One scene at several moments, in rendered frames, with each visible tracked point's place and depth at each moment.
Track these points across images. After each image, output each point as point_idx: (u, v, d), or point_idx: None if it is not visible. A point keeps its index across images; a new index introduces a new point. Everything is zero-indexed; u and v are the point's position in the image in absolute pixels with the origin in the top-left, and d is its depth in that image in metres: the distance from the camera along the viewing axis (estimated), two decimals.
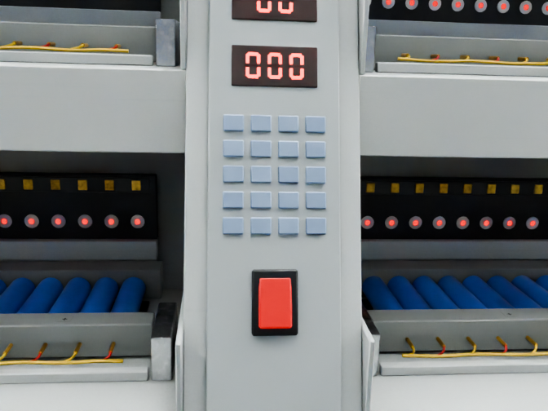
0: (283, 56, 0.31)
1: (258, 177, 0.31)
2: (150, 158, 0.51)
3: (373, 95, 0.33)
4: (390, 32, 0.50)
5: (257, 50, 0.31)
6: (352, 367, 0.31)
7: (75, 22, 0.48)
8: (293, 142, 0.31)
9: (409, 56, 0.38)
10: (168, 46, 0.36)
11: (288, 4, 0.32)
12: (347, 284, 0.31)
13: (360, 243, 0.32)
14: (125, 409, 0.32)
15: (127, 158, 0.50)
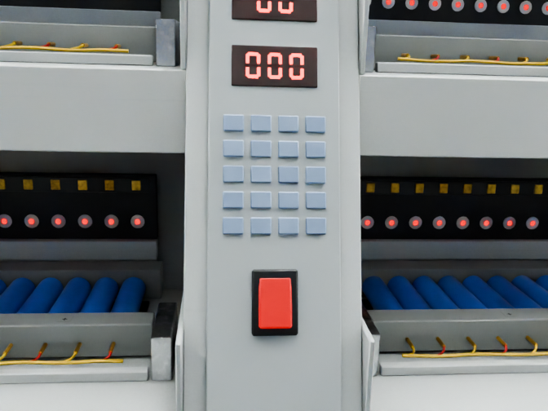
0: (283, 56, 0.31)
1: (258, 177, 0.31)
2: (150, 158, 0.51)
3: (373, 95, 0.33)
4: (390, 32, 0.50)
5: (257, 50, 0.31)
6: (352, 367, 0.31)
7: (75, 22, 0.48)
8: (293, 142, 0.31)
9: (409, 56, 0.38)
10: (168, 46, 0.36)
11: (288, 4, 0.32)
12: (347, 284, 0.31)
13: (360, 243, 0.32)
14: (125, 409, 0.32)
15: (127, 158, 0.50)
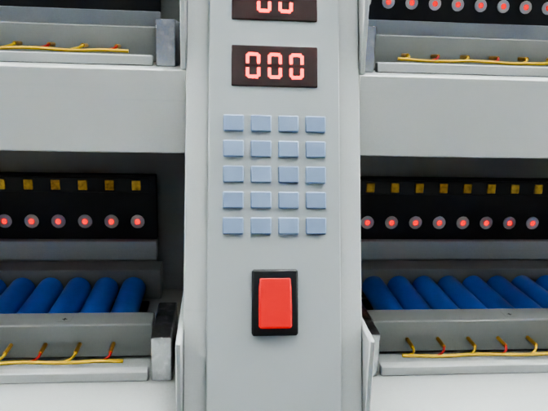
0: (283, 56, 0.31)
1: (258, 177, 0.31)
2: (150, 158, 0.51)
3: (373, 95, 0.33)
4: (390, 32, 0.50)
5: (257, 50, 0.31)
6: (352, 367, 0.31)
7: (75, 22, 0.48)
8: (293, 142, 0.31)
9: (409, 56, 0.38)
10: (168, 46, 0.36)
11: (288, 4, 0.32)
12: (347, 284, 0.31)
13: (360, 243, 0.32)
14: (125, 409, 0.32)
15: (127, 158, 0.50)
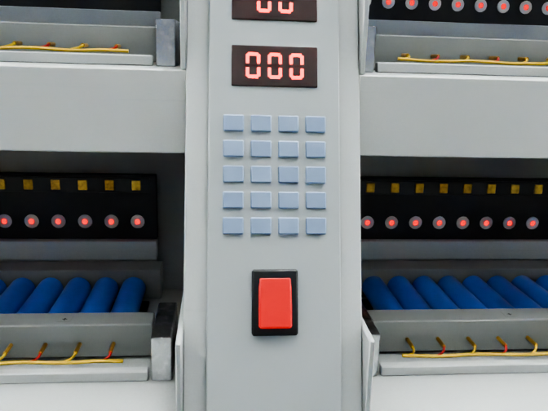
0: (283, 56, 0.31)
1: (258, 177, 0.31)
2: (150, 158, 0.51)
3: (373, 95, 0.33)
4: (390, 32, 0.50)
5: (257, 50, 0.31)
6: (352, 367, 0.31)
7: (75, 22, 0.48)
8: (293, 142, 0.31)
9: (409, 56, 0.38)
10: (168, 46, 0.36)
11: (288, 4, 0.32)
12: (347, 284, 0.31)
13: (360, 243, 0.32)
14: (125, 409, 0.32)
15: (127, 158, 0.50)
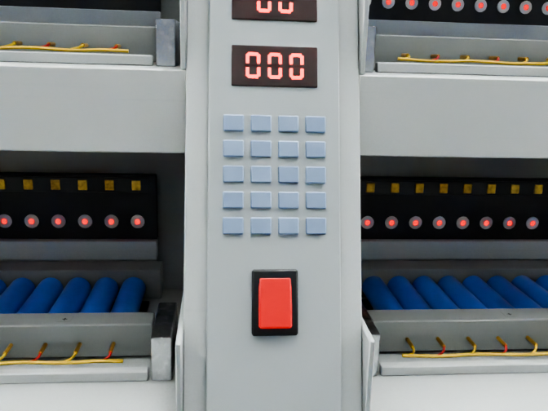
0: (283, 56, 0.31)
1: (258, 177, 0.31)
2: (150, 158, 0.51)
3: (373, 95, 0.33)
4: (390, 32, 0.50)
5: (257, 50, 0.31)
6: (352, 367, 0.31)
7: (75, 22, 0.48)
8: (293, 142, 0.31)
9: (409, 56, 0.38)
10: (168, 46, 0.36)
11: (288, 4, 0.32)
12: (347, 284, 0.31)
13: (360, 243, 0.32)
14: (125, 409, 0.32)
15: (127, 158, 0.50)
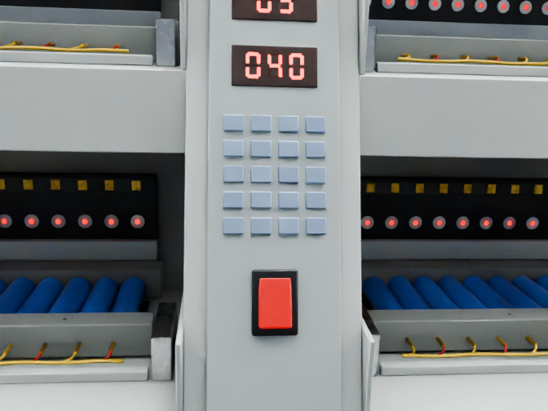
0: (283, 56, 0.31)
1: (258, 177, 0.31)
2: (150, 158, 0.51)
3: (373, 95, 0.33)
4: (390, 32, 0.50)
5: (257, 50, 0.31)
6: (352, 367, 0.31)
7: (75, 22, 0.48)
8: (293, 142, 0.31)
9: (409, 56, 0.38)
10: (168, 46, 0.36)
11: (288, 4, 0.32)
12: (347, 284, 0.31)
13: (360, 243, 0.32)
14: (125, 409, 0.32)
15: (127, 158, 0.50)
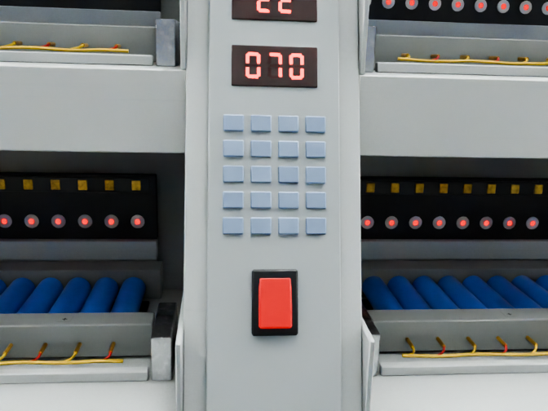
0: (283, 56, 0.31)
1: (258, 177, 0.31)
2: (150, 158, 0.51)
3: (373, 95, 0.33)
4: (390, 32, 0.50)
5: (257, 50, 0.31)
6: (352, 367, 0.31)
7: (75, 22, 0.48)
8: (293, 142, 0.31)
9: (409, 56, 0.38)
10: (168, 46, 0.36)
11: (288, 4, 0.32)
12: (347, 284, 0.31)
13: (360, 243, 0.32)
14: (125, 409, 0.32)
15: (127, 158, 0.50)
